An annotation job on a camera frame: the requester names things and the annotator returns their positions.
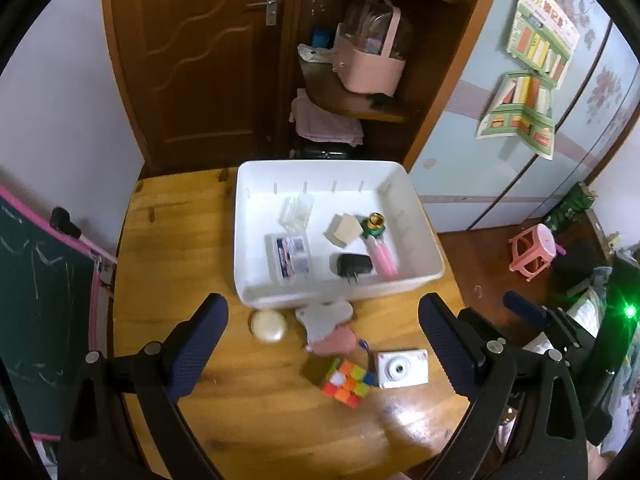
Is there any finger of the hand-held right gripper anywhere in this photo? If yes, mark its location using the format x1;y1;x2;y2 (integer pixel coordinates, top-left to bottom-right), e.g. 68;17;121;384
459;308;523;353
503;290;597;357

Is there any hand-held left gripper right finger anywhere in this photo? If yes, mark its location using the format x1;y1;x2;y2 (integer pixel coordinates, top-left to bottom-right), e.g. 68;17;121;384
417;291;590;480

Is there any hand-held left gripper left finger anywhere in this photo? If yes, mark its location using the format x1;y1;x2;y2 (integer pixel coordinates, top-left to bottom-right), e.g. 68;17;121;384
56;292;231;480

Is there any white plastic bin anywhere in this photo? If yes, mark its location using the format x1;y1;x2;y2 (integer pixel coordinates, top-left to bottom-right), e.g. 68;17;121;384
232;160;446;310

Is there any pink tube with green cap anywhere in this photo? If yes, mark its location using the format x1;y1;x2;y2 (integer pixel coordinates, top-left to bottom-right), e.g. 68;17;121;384
367;237;400;281

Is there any black charger plug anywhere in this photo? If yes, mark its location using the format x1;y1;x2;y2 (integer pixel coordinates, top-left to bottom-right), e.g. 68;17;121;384
335;252;375;285

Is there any clear box with label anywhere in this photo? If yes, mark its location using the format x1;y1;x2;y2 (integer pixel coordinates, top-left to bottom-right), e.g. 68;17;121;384
264;232;314;286

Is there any beige block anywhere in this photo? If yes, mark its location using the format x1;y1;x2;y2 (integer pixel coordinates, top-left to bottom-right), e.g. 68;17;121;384
323;212;365;249

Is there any small clear plastic box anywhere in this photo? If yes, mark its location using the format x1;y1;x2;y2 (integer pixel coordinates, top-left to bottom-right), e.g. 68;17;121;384
278;194;315;231

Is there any white checkered towel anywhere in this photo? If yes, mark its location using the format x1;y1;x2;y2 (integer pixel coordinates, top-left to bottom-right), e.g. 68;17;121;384
522;287;607;353

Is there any pink plastic stool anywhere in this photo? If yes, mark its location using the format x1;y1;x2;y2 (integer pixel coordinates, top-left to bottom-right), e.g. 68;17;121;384
508;223;566;279

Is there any round cream compact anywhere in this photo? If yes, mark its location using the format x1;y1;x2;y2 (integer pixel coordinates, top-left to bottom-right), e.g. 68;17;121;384
249;308;288;345

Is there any green package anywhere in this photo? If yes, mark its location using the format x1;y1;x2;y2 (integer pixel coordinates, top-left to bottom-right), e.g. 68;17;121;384
544;182;599;231

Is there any pink round case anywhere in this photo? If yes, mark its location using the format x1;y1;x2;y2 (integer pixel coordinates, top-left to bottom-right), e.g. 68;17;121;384
304;325;360;356

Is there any colourful puzzle cube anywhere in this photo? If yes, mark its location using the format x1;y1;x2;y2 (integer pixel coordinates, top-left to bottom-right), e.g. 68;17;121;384
302;356;377;410

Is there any white plastic holder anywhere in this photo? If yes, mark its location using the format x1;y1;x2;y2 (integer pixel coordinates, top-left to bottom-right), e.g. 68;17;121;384
294;299;354;344

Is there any light blue floral wardrobe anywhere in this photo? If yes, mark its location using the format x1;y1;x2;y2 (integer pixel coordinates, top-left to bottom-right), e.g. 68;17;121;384
407;0;640;233

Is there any black clip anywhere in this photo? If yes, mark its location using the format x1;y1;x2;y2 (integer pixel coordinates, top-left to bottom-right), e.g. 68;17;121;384
49;205;82;240

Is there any pink folded towel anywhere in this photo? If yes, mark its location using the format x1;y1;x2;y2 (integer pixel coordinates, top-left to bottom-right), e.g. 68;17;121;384
291;88;365;147

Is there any wooden shelf cabinet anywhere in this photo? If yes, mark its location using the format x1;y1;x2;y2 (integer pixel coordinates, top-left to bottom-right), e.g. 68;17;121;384
279;0;509;172

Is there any pink basket with clear dome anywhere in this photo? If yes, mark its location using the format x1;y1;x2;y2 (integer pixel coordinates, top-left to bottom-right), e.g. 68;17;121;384
333;0;414;96

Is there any brown wooden door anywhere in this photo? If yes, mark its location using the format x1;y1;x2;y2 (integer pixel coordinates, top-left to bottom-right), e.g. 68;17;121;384
102;0;302;173

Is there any white packet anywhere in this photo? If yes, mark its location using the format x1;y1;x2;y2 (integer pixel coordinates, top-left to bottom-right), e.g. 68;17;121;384
297;43;335;65

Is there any white toy camera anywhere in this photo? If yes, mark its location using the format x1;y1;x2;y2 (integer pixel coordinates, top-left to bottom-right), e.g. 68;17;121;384
374;348;430;390

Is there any green chalkboard with pink frame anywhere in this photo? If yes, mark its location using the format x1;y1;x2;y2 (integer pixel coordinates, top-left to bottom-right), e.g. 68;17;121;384
0;184;119;443

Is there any small green wall poster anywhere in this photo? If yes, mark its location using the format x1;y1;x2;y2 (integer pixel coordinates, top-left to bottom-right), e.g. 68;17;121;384
474;70;557;161

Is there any large green wall poster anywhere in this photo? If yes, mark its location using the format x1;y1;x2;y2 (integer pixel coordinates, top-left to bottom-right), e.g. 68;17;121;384
505;0;581;90

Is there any metal door handle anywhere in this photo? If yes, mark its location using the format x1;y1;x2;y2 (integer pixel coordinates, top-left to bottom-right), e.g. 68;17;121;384
246;0;280;26

